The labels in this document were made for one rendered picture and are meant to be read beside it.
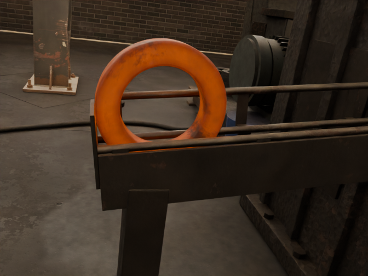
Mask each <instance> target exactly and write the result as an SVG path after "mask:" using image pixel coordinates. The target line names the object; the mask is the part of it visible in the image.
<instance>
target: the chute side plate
mask: <svg viewBox="0 0 368 276"><path fill-rule="evenodd" d="M98 163H99V176H100V189H101V202H102V210H103V211H106V210H116V209H126V208H127V201H128V190H130V189H169V191H170V192H169V200H168V204H170V203H180V202H189V201H195V200H204V199H214V198H224V197H234V196H243V195H249V194H259V193H268V192H278V191H288V190H293V189H303V188H312V187H322V186H332V185H341V184H347V183H357V182H366V181H368V134H361V135H347V136H333V137H320V138H312V139H298V140H284V141H270V142H256V143H242V144H234V145H220V146H206V147H192V148H178V149H164V150H156V151H143V152H129V153H115V154H101V155H98Z"/></svg>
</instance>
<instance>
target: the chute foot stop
mask: <svg viewBox="0 0 368 276"><path fill-rule="evenodd" d="M90 126H91V139H92V146H93V158H94V170H95V183H96V189H100V176H99V163H98V155H99V154H97V146H98V141H97V125H96V118H95V100H90Z"/></svg>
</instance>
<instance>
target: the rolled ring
mask: <svg viewBox="0 0 368 276"><path fill-rule="evenodd" d="M158 66H171V67H176V68H179V69H181V70H183V71H185V72H187V73H188V74H189V75H190V76H191V77H192V78H193V79H194V81H195V83H196V85H197V87H198V90H199V96H200V106H199V111H198V114H197V117H196V119H195V121H194V122H193V124H192V125H191V126H190V127H189V128H188V129H187V130H186V131H185V132H184V133H183V134H181V135H180V136H178V137H176V138H174V139H172V140H183V139H198V138H206V137H216V136H217V134H218V133H219V131H220V129H221V127H222V124H223V121H224V118H225V114H226V106H227V98H226V90H225V85H224V82H223V80H222V77H221V75H220V73H219V71H218V69H217V68H216V66H215V65H214V64H213V63H212V62H211V60H210V59H209V58H208V57H207V56H205V55H204V54H203V53H202V52H200V51H199V50H197V49H196V48H194V47H192V46H190V45H188V44H186V43H184V42H180V41H177V40H174V39H168V38H153V39H147V40H144V41H140V42H137V43H135V44H132V45H130V46H128V47H127V48H125V49H123V50H122V51H121V52H120V53H118V54H117V55H116V56H115V57H114V58H113V59H112V60H111V61H110V62H109V63H108V65H107V66H106V67H105V69H104V71H103V72H102V74H101V77H100V79H99V81H98V84H97V87H96V93H95V118H96V122H97V126H98V129H99V131H100V134H101V136H102V137H103V139H104V141H105V142H106V143H107V145H114V144H123V143H138V142H152V141H147V140H144V139H142V138H140V137H138V136H136V135H135V134H133V133H132V132H131V131H130V130H129V129H128V128H127V127H126V125H125V124H124V122H123V120H122V118H121V116H120V102H121V98H122V95H123V93H124V91H125V88H126V87H127V85H128V84H129V83H130V82H131V80H132V79H133V78H135V77H136V76H137V75H138V74H140V73H141V72H143V71H145V70H147V69H149V68H152V67H158Z"/></svg>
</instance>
